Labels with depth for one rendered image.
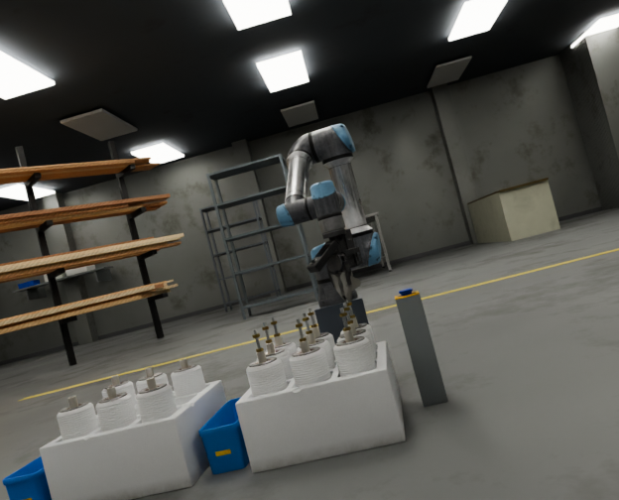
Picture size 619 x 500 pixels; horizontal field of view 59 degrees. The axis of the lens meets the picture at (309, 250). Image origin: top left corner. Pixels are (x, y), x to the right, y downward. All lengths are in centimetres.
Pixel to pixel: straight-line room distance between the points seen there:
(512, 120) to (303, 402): 1082
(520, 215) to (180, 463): 792
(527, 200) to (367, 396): 782
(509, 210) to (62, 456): 797
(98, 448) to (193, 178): 1039
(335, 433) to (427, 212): 1007
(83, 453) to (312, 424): 61
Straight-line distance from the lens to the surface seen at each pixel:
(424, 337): 160
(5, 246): 1345
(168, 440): 152
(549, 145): 1205
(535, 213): 908
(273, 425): 143
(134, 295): 703
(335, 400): 139
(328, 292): 205
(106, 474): 162
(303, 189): 185
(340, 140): 204
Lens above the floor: 48
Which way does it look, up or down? 1 degrees up
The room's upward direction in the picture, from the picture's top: 15 degrees counter-clockwise
